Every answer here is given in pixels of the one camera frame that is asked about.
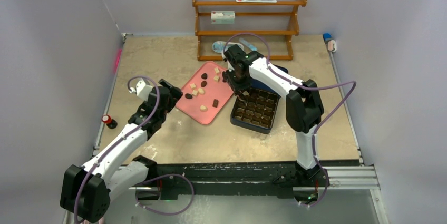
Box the dark rectangular chocolate piece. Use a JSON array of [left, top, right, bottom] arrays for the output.
[[212, 99, 219, 108]]

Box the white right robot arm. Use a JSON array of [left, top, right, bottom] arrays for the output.
[[221, 45, 324, 186]]

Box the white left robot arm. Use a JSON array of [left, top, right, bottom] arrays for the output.
[[60, 76, 183, 223]]

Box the blue chocolate tin box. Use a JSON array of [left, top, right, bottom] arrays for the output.
[[230, 88, 280, 134]]

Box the dark blue tin lid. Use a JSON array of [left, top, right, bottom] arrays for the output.
[[251, 63, 289, 91]]

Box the pink plastic tray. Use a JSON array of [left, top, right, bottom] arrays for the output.
[[176, 61, 233, 125]]

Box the light blue small tube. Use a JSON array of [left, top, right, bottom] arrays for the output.
[[239, 38, 257, 51]]

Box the light blue oval package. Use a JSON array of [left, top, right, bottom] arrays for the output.
[[212, 41, 245, 53]]

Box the wooden shelf rack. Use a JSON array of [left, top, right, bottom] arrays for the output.
[[192, 0, 307, 61]]

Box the red black button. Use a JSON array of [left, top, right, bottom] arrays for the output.
[[101, 114, 118, 129]]

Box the white green small box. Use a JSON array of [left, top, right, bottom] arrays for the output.
[[211, 11, 236, 24]]

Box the blue white corner device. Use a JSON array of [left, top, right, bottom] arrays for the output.
[[322, 33, 337, 53]]

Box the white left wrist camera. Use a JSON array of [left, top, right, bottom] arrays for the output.
[[129, 78, 153, 101]]

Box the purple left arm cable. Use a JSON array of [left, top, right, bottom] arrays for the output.
[[73, 76, 195, 224]]

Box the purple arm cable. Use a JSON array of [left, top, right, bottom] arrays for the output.
[[222, 33, 357, 208], [73, 76, 195, 224]]

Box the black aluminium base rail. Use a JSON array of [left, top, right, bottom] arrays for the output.
[[71, 161, 380, 202]]

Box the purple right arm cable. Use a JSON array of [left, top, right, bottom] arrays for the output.
[[222, 33, 357, 208]]

